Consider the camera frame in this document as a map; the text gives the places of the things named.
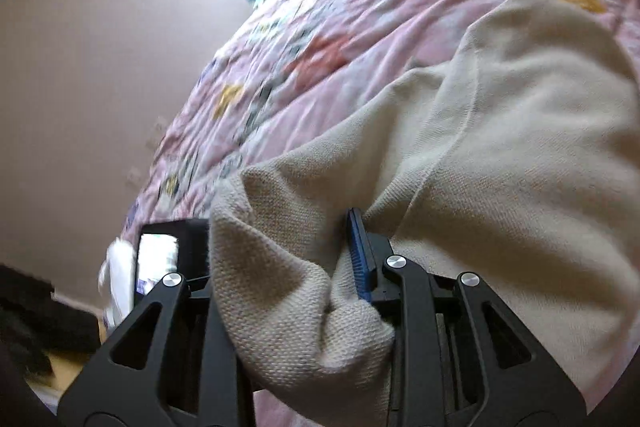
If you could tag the beige zip hoodie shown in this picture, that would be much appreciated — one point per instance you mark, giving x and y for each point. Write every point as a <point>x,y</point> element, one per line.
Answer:
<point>500,157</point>

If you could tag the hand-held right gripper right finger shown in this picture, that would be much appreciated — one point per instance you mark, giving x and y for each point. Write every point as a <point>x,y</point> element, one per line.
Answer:
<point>359,257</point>

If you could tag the black smartphone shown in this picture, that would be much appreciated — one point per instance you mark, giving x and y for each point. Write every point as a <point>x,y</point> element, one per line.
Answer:
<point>160,257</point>

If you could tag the yellow wooden headboard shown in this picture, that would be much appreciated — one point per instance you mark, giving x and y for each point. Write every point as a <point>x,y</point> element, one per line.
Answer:
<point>75,367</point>

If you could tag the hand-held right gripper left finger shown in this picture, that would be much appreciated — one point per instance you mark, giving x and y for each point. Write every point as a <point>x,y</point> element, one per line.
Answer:
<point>215,347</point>

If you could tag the black jacket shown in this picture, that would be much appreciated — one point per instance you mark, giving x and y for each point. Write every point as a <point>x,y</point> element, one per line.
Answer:
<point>30,322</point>

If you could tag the pink printed blanket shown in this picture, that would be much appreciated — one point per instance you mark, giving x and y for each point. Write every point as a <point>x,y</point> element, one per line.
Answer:
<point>350,7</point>

